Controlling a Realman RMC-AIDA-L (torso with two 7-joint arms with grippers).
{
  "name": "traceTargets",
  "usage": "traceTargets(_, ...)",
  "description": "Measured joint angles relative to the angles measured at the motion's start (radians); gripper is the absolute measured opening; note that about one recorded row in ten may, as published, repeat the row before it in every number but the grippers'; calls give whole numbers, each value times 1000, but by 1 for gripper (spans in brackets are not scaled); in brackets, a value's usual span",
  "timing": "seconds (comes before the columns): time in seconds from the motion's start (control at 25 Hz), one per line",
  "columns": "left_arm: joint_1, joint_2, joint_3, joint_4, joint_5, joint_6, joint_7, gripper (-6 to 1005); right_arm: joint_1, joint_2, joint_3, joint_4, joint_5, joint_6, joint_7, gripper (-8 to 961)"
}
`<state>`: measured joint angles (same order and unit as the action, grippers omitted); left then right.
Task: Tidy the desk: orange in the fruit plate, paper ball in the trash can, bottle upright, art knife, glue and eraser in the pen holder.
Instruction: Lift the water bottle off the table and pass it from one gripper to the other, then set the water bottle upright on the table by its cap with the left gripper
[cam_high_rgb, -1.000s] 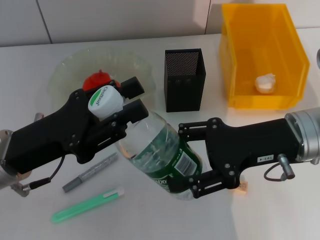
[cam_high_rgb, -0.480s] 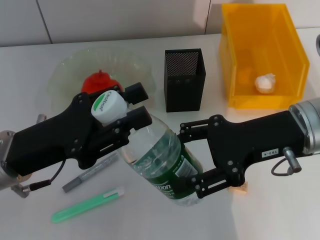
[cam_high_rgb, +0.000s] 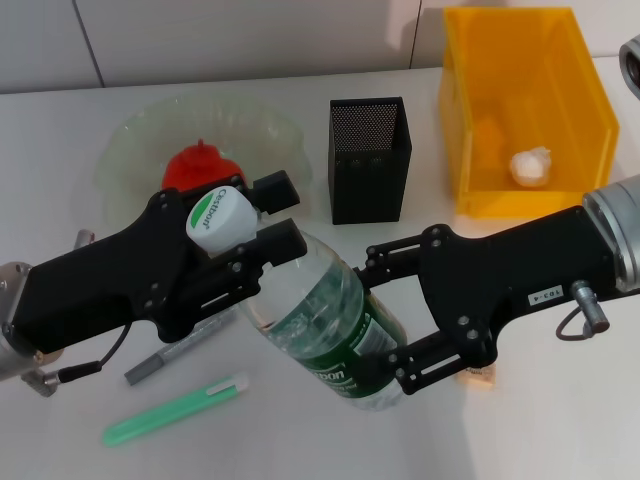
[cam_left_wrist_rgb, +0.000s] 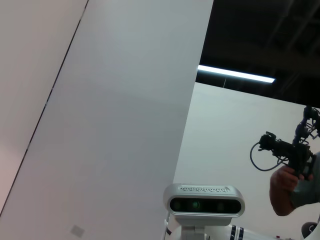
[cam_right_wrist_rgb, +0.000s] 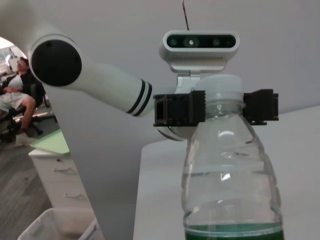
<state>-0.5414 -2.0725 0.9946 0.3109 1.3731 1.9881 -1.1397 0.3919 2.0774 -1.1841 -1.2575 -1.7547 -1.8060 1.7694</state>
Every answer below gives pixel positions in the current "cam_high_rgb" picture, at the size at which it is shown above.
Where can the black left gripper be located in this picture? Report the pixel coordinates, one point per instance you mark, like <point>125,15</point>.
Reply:
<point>100,285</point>

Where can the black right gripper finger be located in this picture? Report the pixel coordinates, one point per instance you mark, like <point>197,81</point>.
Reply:
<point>280,240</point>

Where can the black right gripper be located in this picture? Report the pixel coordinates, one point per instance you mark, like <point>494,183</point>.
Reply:
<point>500,275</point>

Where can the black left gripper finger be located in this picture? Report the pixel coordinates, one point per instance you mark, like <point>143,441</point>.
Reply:
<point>275,192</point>

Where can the red-orange fruit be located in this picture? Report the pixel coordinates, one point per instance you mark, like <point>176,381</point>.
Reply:
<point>200,165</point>

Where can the clear water bottle green label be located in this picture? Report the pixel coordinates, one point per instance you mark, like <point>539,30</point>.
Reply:
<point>320,310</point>

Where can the white paper ball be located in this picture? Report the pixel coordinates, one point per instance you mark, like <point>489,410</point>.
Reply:
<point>530,167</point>

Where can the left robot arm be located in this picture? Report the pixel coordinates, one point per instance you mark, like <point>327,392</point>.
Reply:
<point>10,320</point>

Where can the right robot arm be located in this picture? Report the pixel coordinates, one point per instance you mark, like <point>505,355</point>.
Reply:
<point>620,235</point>

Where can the tan eraser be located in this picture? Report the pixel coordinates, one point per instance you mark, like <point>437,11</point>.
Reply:
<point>482,378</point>

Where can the black mesh pen holder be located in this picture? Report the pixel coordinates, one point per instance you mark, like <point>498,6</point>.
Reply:
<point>367,165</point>

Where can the grey glitter marker pen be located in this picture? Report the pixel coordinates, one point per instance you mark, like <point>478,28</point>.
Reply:
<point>145,372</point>

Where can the green pen white clip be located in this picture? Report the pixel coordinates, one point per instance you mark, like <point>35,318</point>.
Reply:
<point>150,415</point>

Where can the pale green glass fruit plate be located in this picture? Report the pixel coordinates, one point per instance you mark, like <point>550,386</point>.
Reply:
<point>140,130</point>

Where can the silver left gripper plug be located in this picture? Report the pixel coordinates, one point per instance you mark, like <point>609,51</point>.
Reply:
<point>84,239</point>

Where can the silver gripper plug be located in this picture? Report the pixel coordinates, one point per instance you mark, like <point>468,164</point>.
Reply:
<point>84,239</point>
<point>591,305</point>

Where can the yellow plastic bin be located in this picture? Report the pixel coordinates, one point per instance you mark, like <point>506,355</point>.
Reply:
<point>475,150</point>

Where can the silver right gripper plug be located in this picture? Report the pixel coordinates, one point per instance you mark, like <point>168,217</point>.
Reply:
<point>591,305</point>

